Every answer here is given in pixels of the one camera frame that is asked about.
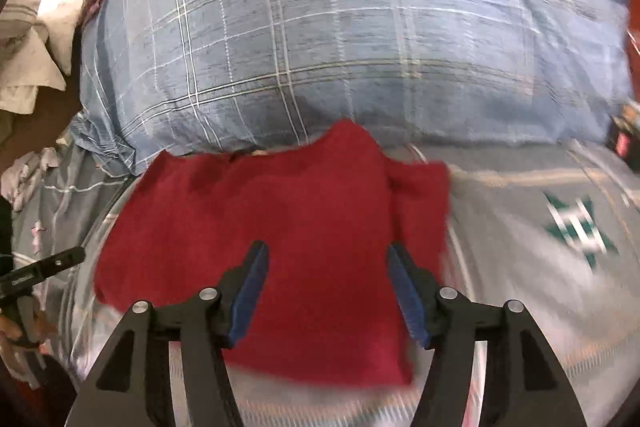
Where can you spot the white crumpled cloth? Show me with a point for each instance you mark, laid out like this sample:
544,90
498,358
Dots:
25,47

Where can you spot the blue plaid pillow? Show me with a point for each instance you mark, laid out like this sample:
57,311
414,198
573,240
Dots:
350,42

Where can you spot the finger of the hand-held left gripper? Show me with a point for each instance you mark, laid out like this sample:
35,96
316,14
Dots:
47,268

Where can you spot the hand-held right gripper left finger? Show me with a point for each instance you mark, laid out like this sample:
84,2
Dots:
247,292

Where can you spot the grey plaid bedsheet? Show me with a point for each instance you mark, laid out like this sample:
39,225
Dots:
540,267

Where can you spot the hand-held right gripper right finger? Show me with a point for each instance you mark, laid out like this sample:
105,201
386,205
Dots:
407,292

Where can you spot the person's left hand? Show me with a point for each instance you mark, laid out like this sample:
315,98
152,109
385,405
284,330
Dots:
17,324

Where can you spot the red t-shirt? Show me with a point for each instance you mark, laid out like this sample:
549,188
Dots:
300,217

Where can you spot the floral patterned cloth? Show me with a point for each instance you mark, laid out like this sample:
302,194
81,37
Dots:
27,172

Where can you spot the small red and black object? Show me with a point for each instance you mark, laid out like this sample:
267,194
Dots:
625,132

